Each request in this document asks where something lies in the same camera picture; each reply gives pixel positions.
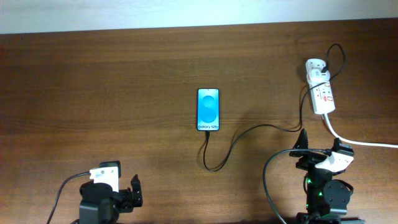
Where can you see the blue Galaxy smartphone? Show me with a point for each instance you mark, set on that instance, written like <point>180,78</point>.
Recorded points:
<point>208,109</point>

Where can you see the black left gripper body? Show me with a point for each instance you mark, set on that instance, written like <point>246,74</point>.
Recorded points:
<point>122,200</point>

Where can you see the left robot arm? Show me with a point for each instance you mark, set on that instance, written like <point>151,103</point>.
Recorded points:
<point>100,204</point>

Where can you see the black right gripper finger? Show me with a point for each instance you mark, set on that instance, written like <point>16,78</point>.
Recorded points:
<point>337,145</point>
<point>301,143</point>

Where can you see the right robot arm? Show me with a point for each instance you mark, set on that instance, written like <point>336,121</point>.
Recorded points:
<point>327,197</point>

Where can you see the white power strip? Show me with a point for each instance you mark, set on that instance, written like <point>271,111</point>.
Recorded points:
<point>321,94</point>

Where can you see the white USB charger adapter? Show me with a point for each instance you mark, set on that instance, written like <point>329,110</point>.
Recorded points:
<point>316,76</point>

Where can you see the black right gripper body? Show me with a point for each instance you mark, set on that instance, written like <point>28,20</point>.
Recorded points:
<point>310,162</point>

